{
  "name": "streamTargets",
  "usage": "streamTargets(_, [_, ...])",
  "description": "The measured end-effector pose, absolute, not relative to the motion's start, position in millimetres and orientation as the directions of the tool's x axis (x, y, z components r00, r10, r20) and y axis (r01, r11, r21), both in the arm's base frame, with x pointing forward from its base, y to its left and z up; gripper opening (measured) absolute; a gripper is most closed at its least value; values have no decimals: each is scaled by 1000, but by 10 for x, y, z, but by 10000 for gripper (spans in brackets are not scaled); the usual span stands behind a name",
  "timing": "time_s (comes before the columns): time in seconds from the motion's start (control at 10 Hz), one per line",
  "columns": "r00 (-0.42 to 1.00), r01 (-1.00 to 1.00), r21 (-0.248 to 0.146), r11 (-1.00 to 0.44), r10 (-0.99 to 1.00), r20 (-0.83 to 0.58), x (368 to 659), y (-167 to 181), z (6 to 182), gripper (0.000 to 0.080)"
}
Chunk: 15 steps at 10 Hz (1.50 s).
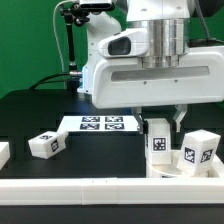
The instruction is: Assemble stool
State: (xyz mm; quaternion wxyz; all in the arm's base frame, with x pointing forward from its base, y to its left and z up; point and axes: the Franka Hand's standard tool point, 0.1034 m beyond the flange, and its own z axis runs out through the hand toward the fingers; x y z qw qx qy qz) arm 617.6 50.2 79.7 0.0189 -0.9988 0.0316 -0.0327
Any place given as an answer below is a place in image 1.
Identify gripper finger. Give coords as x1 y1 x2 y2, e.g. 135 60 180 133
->
173 104 188 132
131 107 148 134

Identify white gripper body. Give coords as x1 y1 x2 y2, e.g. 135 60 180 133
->
92 28 224 108

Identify white round stool seat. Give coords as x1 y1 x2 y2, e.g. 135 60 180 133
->
145 149 211 179

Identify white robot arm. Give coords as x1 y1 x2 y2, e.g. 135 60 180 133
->
80 0 224 133

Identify white right fence bar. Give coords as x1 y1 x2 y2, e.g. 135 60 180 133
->
209 155 224 178

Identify white fence bar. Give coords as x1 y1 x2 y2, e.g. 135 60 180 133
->
209 155 224 178
0 178 224 205
0 142 10 170

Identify white front fence bar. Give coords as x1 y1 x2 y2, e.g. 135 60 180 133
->
0 178 224 205

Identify white left fence bar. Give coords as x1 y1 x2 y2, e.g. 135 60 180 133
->
0 142 10 170

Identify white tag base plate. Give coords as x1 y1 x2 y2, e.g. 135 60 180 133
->
58 115 138 132

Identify grey cable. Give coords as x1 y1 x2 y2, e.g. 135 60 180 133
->
52 0 79 74

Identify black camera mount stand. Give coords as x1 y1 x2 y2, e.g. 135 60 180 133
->
60 3 89 91

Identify black cables on table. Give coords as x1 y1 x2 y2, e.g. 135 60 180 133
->
29 72 83 90

